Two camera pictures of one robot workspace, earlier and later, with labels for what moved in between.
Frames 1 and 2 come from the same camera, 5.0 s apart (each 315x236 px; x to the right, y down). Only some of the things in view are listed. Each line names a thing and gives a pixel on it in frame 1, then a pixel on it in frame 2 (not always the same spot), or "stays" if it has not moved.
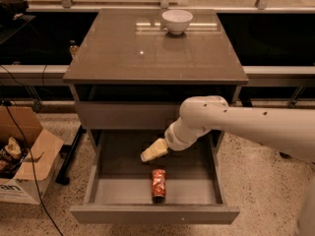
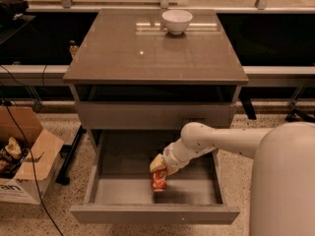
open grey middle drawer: [179, 187] stays
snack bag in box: [11, 156] stays
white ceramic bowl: [177, 21] stays
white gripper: [172, 139] → [170, 156]
